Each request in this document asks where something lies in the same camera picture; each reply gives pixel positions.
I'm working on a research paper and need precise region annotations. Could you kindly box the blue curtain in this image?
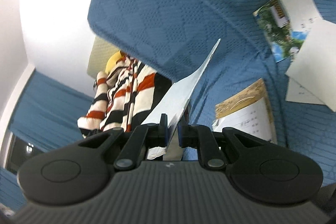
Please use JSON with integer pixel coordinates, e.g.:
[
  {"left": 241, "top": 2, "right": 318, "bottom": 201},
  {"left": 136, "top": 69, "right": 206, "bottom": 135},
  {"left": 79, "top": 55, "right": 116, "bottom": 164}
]
[{"left": 1, "top": 71, "right": 93, "bottom": 211}]

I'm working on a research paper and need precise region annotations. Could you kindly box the white booklet top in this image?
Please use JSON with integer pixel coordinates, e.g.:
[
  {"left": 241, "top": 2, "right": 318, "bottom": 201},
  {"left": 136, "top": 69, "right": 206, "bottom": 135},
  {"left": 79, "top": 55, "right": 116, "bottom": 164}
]
[{"left": 286, "top": 20, "right": 335, "bottom": 111}]

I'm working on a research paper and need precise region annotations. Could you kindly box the white booklet underneath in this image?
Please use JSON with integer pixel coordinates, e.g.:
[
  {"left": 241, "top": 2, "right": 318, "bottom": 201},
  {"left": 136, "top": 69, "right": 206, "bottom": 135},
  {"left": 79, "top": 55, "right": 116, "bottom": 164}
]
[{"left": 285, "top": 78, "right": 324, "bottom": 105}]

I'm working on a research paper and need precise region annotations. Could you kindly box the striped red black white blanket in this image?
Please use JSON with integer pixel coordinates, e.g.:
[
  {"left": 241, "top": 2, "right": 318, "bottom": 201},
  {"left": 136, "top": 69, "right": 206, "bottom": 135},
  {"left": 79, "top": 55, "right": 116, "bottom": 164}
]
[{"left": 77, "top": 53, "right": 172, "bottom": 138}]

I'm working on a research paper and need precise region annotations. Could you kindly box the tan painting cover notebook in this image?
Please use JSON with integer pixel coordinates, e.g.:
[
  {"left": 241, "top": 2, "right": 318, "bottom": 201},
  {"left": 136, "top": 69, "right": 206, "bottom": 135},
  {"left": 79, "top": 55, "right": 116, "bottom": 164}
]
[{"left": 212, "top": 79, "right": 277, "bottom": 144}]

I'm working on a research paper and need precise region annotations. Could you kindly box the beige quilted pillow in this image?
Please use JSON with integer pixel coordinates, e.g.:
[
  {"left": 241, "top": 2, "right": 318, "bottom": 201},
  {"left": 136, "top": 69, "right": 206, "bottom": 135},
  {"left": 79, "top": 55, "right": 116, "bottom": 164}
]
[{"left": 87, "top": 36, "right": 120, "bottom": 79}]

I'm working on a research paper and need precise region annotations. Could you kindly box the blue textured sofa cover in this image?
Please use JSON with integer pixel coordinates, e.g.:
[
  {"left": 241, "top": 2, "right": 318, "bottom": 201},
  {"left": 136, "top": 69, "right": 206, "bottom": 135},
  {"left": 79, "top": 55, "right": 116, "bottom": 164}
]
[{"left": 88, "top": 0, "right": 335, "bottom": 185}]

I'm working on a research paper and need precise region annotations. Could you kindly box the green landscape cover notebook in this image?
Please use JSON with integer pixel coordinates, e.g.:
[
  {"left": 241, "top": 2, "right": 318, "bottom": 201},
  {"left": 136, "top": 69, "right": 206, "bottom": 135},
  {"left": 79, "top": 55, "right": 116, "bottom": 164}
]
[{"left": 253, "top": 0, "right": 323, "bottom": 63}]

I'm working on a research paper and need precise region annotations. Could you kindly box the white lined notebook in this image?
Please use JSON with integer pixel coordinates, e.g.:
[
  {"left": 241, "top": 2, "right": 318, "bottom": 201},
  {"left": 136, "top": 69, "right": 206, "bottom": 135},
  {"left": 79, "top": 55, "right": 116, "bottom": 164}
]
[{"left": 142, "top": 39, "right": 221, "bottom": 160}]

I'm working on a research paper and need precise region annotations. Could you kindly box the yellow plush toy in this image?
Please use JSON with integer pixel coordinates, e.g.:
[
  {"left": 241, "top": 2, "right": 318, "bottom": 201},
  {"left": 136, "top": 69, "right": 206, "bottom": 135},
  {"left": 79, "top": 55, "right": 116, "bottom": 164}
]
[{"left": 105, "top": 51, "right": 125, "bottom": 75}]

